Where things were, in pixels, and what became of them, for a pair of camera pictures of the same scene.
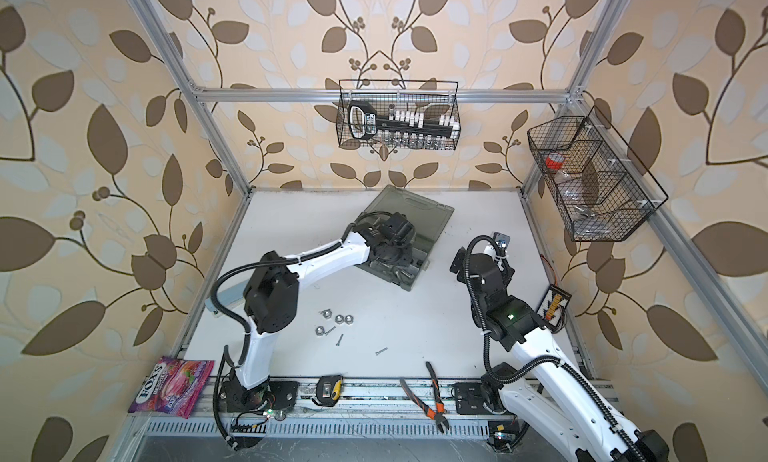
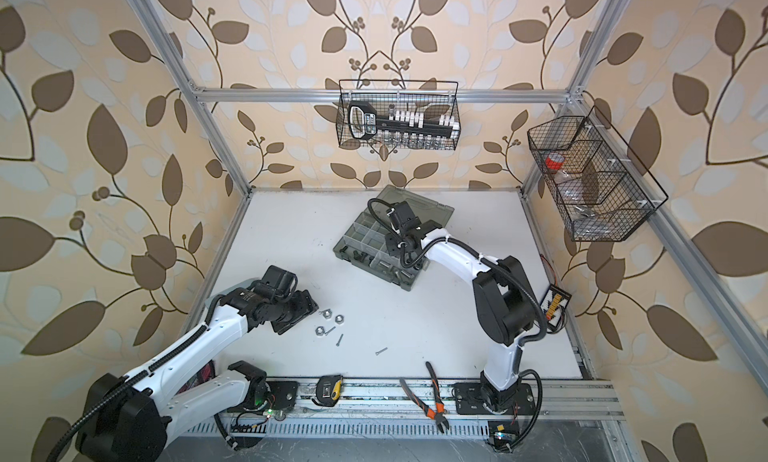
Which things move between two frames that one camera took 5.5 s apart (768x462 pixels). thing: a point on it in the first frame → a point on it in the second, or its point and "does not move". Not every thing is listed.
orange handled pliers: [439, 415] does not move
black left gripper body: [400, 251] → [293, 310]
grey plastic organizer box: [428, 218] does not move
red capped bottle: [555, 161] does not move
